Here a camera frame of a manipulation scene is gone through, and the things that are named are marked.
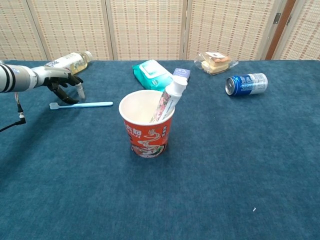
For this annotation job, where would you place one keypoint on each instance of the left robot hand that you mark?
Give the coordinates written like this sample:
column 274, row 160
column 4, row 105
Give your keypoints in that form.
column 51, row 72

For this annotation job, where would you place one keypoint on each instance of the light blue toothbrush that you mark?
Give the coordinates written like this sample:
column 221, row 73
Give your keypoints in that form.
column 95, row 104

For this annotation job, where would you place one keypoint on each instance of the red paper noodle cup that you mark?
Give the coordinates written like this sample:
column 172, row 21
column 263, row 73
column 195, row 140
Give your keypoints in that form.
column 147, row 140

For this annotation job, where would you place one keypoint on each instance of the white toothpaste tube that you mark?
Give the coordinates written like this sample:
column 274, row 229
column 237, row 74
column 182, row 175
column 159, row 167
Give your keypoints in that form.
column 177, row 86

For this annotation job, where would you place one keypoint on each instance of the yellow drink plastic bottle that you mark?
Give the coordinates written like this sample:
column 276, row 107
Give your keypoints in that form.
column 75, row 62

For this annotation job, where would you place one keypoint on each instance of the teal wet wipes pack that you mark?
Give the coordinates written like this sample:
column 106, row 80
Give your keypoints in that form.
column 147, row 72

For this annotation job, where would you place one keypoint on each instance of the wide bamboo folding screen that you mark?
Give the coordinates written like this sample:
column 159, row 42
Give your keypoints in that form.
column 147, row 27

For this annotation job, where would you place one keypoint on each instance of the small purple tissue pack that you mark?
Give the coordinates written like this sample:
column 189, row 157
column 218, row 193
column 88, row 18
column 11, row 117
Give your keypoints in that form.
column 182, row 72

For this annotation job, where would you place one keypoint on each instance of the wrapped sandwich cake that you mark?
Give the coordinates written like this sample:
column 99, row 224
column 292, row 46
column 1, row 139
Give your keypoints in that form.
column 215, row 63

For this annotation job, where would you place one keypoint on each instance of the blue drink can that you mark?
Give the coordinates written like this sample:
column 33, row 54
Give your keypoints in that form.
column 250, row 85

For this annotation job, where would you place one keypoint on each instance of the metal screen hinge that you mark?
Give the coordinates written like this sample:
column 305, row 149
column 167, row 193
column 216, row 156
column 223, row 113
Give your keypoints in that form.
column 289, row 20
column 276, row 18

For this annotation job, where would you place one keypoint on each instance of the narrow bamboo screen panel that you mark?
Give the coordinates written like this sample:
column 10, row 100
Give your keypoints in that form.
column 305, row 37

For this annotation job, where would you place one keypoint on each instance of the brown wooden post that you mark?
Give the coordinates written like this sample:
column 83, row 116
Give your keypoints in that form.
column 280, row 30

